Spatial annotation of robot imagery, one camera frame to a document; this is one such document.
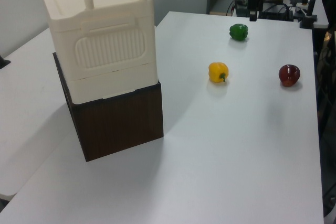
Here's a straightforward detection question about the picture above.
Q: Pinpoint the dark brown wooden drawer box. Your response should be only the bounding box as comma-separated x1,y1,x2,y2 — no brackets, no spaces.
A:
52,52,165,163

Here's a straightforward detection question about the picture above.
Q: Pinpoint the yellow bell pepper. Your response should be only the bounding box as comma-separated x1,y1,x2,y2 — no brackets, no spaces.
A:
208,62,229,84

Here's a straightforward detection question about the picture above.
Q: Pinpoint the green bell pepper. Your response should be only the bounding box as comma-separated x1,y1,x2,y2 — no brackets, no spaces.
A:
228,23,249,41

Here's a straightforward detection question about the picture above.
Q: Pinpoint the small black box device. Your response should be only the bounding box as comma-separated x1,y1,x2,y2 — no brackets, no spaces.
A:
234,0,248,17

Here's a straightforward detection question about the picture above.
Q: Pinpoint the black power strip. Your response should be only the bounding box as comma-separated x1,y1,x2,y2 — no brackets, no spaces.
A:
258,3,294,22

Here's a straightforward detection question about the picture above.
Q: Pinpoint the black office chair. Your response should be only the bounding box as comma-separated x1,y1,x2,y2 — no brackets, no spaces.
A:
313,23,336,224

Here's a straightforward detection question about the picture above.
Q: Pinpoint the cream plastic cabinet with handles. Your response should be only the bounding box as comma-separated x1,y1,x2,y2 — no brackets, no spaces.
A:
37,0,160,105

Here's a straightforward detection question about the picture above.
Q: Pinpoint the black camera on mount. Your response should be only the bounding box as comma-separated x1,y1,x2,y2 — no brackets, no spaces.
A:
247,0,260,22

